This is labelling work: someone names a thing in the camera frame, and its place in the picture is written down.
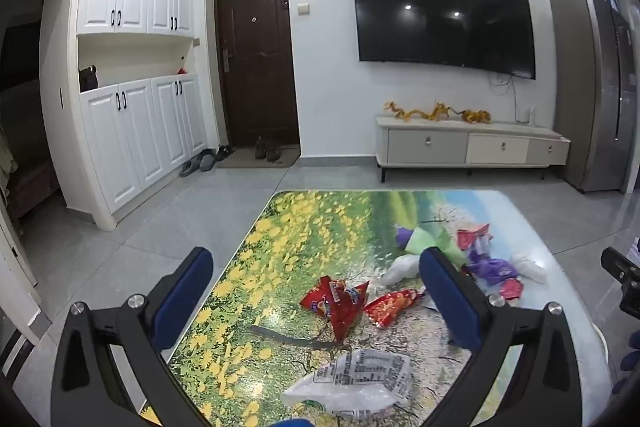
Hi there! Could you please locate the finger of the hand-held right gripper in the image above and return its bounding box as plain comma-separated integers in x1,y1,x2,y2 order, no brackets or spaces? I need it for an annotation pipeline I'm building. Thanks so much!
600,247,640,284

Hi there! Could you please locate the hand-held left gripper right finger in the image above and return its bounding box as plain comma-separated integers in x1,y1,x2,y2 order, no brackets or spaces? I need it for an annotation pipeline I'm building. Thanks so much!
419,247,583,427

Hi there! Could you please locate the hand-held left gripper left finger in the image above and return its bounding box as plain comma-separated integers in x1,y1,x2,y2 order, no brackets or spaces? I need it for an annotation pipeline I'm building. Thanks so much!
50,247,216,427

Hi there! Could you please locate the small red snack wrapper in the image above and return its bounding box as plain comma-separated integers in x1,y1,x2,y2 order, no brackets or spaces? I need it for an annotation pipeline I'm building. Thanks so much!
364,288,426,331

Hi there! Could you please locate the large red snack wrapper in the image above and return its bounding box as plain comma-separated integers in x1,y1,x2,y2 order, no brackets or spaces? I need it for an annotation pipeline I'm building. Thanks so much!
299,276,372,344

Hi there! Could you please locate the person's right hand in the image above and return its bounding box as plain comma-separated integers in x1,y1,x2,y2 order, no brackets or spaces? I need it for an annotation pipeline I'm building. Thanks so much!
619,346,640,374

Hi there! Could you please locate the purple crumpled plastic bag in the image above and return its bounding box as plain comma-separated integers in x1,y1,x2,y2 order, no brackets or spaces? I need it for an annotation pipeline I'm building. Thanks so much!
462,256,517,286

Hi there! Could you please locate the white crumpled plastic bag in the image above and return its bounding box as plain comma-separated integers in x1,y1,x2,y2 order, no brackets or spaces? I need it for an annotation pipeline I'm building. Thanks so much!
377,253,422,286

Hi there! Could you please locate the white purple wrapper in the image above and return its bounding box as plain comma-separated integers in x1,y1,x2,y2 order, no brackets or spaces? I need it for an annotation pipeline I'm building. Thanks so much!
469,236,495,259

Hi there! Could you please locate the red flat wrapper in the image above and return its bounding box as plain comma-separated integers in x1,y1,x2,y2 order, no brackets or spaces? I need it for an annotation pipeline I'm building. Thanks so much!
456,223,492,251

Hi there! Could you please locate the white printed plastic bag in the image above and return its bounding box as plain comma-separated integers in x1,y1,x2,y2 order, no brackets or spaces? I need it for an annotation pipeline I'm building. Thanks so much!
281,348,415,424

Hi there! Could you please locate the white grey television stand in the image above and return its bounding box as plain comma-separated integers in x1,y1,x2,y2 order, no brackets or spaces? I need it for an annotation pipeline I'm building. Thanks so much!
375,114,572,184

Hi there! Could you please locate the white tall cabinet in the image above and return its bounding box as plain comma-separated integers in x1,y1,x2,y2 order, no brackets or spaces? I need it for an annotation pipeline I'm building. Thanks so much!
60,0,208,233

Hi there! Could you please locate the grey steel refrigerator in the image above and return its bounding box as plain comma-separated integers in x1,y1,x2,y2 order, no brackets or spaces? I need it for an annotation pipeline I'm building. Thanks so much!
549,0,640,194

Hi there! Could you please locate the brown doormat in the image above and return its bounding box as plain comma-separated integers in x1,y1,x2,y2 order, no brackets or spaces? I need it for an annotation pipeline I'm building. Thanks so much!
216,144,302,169

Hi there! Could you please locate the dark brown entrance door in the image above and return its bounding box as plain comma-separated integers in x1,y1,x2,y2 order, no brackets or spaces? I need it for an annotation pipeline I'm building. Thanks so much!
214,0,301,148

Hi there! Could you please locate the dark brown bag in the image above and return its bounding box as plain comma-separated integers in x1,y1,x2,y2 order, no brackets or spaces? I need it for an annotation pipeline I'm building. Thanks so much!
79,65,100,92

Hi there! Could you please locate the black wall television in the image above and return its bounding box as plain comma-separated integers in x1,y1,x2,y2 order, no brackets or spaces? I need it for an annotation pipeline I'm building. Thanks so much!
349,0,537,81

